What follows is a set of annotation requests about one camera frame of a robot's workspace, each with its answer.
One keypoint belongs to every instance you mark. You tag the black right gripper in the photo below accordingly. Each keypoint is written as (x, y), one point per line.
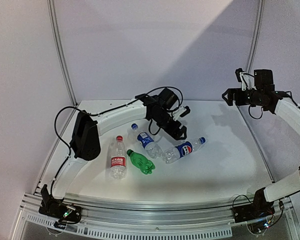
(231, 91)

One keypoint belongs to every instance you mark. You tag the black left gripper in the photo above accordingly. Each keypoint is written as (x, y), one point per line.
(172, 131)

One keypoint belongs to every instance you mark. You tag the clear Pepsi bottle blue label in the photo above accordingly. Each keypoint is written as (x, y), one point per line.
(188, 147)

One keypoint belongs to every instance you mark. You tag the clear bottle small blue label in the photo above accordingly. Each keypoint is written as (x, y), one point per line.
(136, 135)

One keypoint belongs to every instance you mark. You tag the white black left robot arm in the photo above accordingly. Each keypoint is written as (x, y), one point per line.
(85, 145)

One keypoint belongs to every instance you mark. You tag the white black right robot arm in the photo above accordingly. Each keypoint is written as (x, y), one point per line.
(258, 90)

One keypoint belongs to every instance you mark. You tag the green plastic bottle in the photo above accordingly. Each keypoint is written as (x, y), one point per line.
(145, 165)

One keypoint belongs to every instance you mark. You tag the clear bottle red label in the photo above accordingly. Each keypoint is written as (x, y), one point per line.
(118, 158)

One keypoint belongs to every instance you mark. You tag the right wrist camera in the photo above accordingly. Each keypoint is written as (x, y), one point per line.
(246, 79)

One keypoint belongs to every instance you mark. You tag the right aluminium corner post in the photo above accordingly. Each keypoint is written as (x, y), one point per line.
(255, 36)

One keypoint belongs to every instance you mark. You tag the aluminium corner post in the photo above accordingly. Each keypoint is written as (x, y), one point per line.
(255, 36)
(60, 51)

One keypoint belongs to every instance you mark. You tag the aluminium front rail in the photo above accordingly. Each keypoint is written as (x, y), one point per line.
(105, 219)

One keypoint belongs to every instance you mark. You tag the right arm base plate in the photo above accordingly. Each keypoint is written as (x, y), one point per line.
(249, 212)

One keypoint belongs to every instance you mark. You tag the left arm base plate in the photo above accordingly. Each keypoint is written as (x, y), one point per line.
(64, 213)

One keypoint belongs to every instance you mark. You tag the left aluminium corner post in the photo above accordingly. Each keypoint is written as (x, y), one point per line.
(60, 51)

